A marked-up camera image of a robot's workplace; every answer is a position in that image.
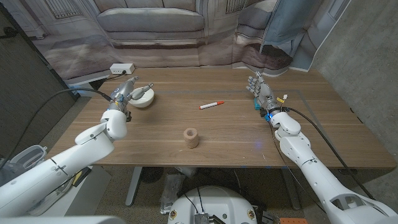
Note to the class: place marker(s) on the dark table leg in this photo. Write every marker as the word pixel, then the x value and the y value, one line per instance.
pixel 292 193

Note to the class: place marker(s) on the white power strip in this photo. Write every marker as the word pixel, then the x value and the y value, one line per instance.
pixel 121 68

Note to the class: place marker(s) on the yellow black tool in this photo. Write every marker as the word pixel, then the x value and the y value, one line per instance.
pixel 82 177

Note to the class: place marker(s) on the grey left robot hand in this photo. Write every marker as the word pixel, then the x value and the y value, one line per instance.
pixel 121 93

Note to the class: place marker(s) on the teal plastic toy case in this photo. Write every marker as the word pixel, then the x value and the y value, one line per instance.
pixel 257 105

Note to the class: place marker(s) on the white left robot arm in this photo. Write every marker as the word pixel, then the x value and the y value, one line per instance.
pixel 62 168

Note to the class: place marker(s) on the clear plastic bag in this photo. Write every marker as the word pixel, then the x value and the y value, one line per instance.
pixel 171 189

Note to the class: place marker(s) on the dark partition panel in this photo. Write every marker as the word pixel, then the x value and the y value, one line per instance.
pixel 25 93

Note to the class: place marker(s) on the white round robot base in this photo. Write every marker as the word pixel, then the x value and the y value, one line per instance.
pixel 214 205

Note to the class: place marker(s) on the white marker with orange cap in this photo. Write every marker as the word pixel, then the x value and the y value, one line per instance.
pixel 210 105

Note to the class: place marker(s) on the printed living room backdrop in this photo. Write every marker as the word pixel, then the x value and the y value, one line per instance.
pixel 155 31

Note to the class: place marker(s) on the white plastic bin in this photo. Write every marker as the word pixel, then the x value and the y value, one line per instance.
pixel 29 155

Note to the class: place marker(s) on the white table leg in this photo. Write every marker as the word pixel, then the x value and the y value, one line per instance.
pixel 133 186

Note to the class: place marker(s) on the black round object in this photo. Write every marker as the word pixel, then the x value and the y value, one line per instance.
pixel 151 174

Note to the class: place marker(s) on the white bowl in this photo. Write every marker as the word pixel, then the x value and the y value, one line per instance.
pixel 144 101

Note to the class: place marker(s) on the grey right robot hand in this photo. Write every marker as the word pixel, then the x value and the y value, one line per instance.
pixel 264 93

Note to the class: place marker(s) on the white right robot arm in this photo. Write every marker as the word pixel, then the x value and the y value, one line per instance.
pixel 311 168

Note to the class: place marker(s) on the orange block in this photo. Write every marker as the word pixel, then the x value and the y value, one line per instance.
pixel 292 221

